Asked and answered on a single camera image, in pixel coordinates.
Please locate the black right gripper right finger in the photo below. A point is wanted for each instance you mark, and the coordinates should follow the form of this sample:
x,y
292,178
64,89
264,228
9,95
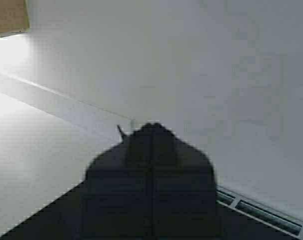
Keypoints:
x,y
184,190

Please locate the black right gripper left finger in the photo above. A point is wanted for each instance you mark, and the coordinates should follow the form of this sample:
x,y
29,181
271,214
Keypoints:
x,y
117,194

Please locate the tan cardboard box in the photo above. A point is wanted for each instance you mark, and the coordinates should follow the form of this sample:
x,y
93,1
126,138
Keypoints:
x,y
13,17

